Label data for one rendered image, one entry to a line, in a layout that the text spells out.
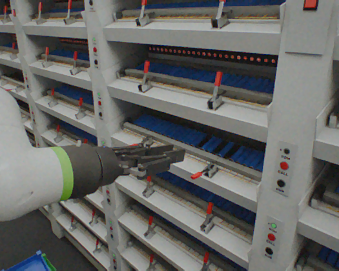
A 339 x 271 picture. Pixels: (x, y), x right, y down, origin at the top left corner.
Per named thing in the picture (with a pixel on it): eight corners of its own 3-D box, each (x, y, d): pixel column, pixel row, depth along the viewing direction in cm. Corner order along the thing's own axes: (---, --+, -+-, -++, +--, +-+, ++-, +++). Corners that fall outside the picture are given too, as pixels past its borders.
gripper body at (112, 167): (77, 178, 57) (116, 170, 63) (101, 196, 51) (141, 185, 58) (79, 141, 55) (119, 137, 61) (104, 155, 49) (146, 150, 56)
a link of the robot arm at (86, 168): (75, 151, 44) (49, 135, 50) (71, 219, 47) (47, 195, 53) (108, 146, 49) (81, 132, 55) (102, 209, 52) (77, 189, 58)
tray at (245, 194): (258, 214, 72) (257, 188, 66) (113, 145, 111) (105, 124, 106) (294, 166, 82) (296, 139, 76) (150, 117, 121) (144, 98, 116)
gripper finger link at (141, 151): (115, 171, 58) (110, 170, 59) (149, 160, 67) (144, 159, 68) (116, 153, 57) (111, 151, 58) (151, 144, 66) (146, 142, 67)
